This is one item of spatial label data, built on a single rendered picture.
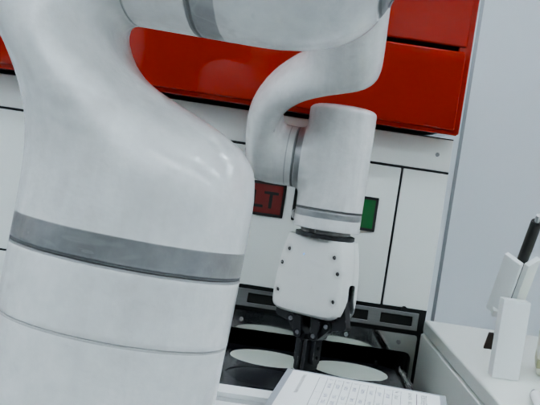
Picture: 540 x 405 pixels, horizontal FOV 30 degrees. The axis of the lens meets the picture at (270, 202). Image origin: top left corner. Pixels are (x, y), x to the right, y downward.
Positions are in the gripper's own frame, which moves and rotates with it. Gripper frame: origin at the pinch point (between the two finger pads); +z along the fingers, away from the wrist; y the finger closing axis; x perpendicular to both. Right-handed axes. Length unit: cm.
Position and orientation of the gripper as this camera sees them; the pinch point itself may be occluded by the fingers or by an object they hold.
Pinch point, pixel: (307, 353)
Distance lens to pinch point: 129.3
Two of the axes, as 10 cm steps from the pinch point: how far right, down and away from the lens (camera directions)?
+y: 8.0, 1.5, -5.8
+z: -1.5, 9.9, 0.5
